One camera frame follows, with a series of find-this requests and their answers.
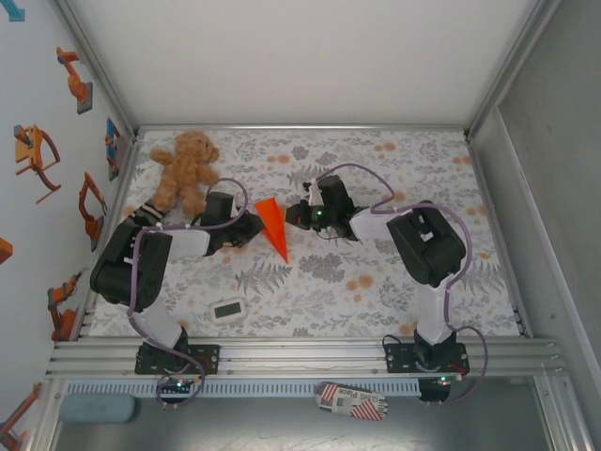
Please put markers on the orange paper sheet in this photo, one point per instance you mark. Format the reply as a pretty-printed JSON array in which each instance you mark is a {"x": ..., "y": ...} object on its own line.
[{"x": 274, "y": 221}]

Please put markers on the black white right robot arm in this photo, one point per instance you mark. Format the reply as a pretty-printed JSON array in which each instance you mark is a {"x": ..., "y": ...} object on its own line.
[{"x": 422, "y": 249}]

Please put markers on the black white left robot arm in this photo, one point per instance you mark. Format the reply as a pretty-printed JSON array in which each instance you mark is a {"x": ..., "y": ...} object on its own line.
[{"x": 127, "y": 272}]

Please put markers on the brown teddy bear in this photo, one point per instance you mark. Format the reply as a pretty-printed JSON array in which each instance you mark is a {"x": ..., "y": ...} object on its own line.
[{"x": 185, "y": 162}]

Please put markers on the white digital timer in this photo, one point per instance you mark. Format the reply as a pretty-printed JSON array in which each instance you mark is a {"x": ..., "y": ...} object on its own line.
[{"x": 227, "y": 311}]

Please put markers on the floral printed table mat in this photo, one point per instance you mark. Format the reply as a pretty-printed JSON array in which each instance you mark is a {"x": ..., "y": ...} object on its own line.
[{"x": 375, "y": 305}]

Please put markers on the small circuit board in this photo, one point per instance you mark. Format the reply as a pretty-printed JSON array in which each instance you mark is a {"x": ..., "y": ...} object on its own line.
[
  {"x": 441, "y": 383},
  {"x": 177, "y": 386}
]

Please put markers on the red striped printed package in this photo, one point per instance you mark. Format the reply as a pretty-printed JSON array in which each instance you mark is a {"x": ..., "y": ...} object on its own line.
[{"x": 349, "y": 401}]

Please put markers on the blue grey sponge pad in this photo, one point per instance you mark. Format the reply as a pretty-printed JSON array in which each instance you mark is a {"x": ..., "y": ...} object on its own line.
[{"x": 98, "y": 408}]

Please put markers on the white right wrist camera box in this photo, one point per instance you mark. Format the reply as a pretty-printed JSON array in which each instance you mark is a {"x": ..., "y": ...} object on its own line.
[{"x": 313, "y": 195}]

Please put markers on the aluminium frame bar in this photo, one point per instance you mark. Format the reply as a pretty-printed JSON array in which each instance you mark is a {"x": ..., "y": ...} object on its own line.
[
  {"x": 129, "y": 160},
  {"x": 488, "y": 188},
  {"x": 300, "y": 127}
]

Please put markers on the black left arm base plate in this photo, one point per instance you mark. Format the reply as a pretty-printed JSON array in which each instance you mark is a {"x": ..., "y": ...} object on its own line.
[{"x": 209, "y": 359}]

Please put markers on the blue orange wall sticker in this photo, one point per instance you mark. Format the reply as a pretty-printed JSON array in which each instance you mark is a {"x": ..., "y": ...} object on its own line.
[{"x": 112, "y": 136}]

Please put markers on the wide slotted aluminium rail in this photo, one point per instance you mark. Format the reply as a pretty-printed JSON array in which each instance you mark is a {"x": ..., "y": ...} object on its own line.
[{"x": 300, "y": 357}]

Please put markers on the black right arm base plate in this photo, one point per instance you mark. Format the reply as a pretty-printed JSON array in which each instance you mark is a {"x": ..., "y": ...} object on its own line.
[{"x": 399, "y": 359}]

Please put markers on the aluminium frame post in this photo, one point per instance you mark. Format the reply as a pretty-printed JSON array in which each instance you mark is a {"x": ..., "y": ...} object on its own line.
[
  {"x": 507, "y": 70},
  {"x": 102, "y": 70}
]

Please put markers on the orange chair shaped wall sticker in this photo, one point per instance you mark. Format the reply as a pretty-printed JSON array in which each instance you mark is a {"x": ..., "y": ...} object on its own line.
[{"x": 28, "y": 155}]

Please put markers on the orange block wall sticker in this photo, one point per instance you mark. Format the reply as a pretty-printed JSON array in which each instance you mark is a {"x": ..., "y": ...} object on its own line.
[{"x": 5, "y": 251}]

